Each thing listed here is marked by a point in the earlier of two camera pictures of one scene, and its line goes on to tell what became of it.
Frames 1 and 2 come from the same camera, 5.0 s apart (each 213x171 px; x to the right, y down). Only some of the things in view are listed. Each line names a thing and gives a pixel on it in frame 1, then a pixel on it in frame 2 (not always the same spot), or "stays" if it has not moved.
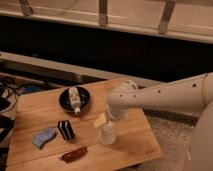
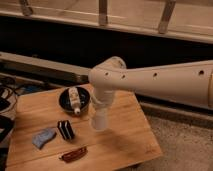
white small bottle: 75,100 stays
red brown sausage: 74,155 stays
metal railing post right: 168,8 stays
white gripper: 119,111 → 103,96
